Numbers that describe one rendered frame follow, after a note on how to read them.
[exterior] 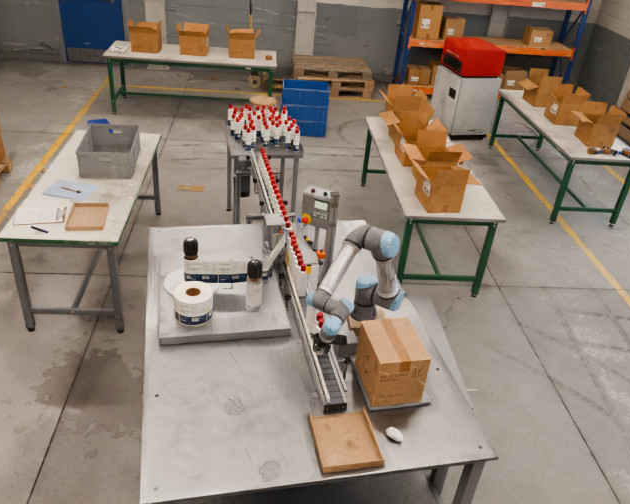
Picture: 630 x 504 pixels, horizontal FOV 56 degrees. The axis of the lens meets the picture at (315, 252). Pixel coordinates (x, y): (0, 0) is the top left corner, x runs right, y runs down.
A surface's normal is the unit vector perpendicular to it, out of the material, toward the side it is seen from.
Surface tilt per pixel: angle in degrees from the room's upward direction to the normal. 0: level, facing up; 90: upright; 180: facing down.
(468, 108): 90
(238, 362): 0
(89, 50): 90
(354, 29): 90
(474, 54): 90
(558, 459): 0
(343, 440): 0
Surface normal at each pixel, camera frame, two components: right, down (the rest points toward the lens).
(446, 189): 0.16, 0.56
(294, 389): 0.08, -0.84
